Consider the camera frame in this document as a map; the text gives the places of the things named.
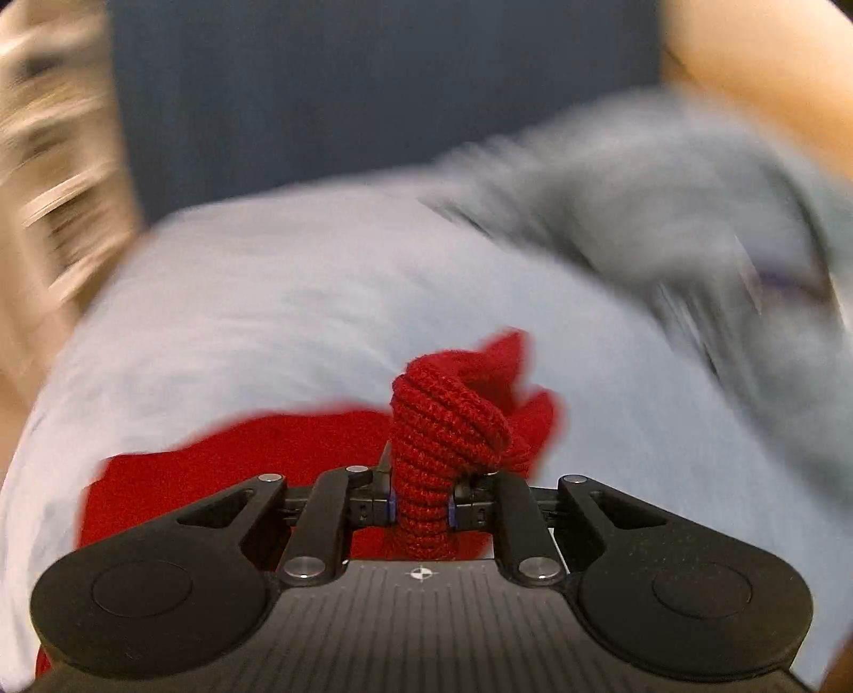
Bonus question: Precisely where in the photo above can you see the dark blue curtain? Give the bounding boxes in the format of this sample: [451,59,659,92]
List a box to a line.
[103,0,671,231]

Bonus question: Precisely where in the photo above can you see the light wooden bed frame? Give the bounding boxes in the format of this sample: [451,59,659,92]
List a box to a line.
[656,0,853,151]

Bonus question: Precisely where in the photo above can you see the grey fluffy cloth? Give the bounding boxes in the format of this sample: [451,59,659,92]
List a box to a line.
[419,88,853,471]

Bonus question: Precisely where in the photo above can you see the light blue bed sheet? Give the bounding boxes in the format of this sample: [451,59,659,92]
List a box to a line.
[0,179,853,693]

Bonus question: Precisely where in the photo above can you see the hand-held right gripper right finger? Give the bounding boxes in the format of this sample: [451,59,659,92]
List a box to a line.
[448,469,669,589]

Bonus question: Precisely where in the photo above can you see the beige shelf unit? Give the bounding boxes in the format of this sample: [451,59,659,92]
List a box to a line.
[0,12,146,311]

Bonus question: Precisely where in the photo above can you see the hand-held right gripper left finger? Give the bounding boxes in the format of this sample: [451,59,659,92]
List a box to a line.
[174,442,399,589]

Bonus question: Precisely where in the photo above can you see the red knit sweater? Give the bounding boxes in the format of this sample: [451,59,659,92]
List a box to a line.
[33,329,567,689]

